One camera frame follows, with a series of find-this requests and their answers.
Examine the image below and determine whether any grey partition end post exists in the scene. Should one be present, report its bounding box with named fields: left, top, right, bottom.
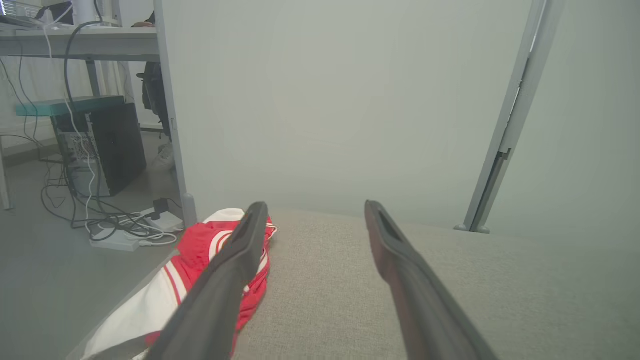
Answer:
left=153, top=0, right=198, bottom=229

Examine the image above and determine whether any black office chair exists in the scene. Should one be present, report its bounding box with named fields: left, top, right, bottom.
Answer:
left=136, top=60, right=172, bottom=142

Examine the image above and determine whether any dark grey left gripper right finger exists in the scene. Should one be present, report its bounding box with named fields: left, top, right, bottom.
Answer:
left=364, top=200, right=499, bottom=360

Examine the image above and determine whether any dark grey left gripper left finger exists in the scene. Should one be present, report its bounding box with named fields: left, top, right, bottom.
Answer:
left=144, top=201, right=273, bottom=360

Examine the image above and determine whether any white power strip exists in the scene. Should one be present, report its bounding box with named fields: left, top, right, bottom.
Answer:
left=89, top=228, right=142, bottom=252
left=139, top=207, right=185, bottom=234

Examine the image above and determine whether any black computer tower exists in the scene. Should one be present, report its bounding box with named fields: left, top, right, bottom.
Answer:
left=52, top=102, right=148, bottom=197

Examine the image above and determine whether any white cable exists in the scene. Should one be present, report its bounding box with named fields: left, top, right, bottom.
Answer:
left=41, top=10, right=101, bottom=236

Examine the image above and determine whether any teal board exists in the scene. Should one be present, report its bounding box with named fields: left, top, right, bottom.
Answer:
left=15, top=95, right=126, bottom=118

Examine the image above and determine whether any red and white basketball jersey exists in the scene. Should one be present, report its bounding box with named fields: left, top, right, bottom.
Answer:
left=81, top=207, right=279, bottom=360

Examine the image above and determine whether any grey aluminium partition post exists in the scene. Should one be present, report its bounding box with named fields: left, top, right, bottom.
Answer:
left=453, top=0, right=569, bottom=235

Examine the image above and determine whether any laptop computer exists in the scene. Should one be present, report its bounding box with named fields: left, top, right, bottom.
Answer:
left=0, top=0, right=44, bottom=29

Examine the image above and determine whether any grey office desk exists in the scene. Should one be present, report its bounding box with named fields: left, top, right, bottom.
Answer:
left=0, top=26, right=162, bottom=211

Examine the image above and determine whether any black power plug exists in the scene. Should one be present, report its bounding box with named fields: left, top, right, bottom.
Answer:
left=152, top=197, right=171, bottom=222

